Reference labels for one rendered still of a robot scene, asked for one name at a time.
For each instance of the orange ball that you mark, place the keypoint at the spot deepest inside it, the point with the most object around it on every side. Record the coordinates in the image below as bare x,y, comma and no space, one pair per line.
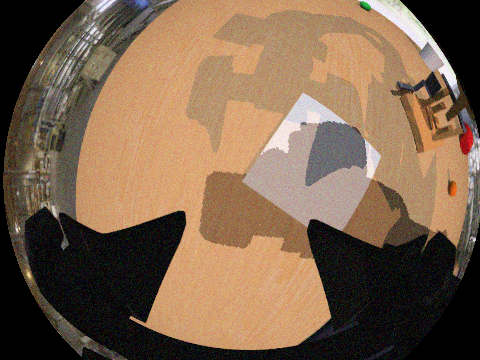
452,188

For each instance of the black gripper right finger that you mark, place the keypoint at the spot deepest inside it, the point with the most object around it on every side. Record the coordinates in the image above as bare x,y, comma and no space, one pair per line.
353,272

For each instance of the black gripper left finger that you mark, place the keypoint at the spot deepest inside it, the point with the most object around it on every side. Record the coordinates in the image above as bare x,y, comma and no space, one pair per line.
132,261

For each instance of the green ball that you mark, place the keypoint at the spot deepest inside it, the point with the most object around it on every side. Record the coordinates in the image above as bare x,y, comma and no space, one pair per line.
365,6

